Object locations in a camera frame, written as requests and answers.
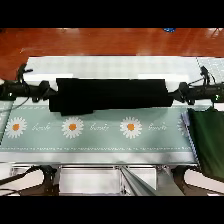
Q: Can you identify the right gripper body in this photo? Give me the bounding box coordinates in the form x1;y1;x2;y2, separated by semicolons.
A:
168;81;199;106

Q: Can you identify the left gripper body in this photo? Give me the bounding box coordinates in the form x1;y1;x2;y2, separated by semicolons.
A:
30;80;58;103

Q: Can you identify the black garment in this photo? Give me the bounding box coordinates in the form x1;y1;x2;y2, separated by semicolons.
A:
48;77;175;117

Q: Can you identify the dark green garment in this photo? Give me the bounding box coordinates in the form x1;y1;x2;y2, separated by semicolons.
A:
187;106;224;184

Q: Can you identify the silver frame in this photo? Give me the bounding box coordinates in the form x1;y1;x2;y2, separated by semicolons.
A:
0;161;224;197

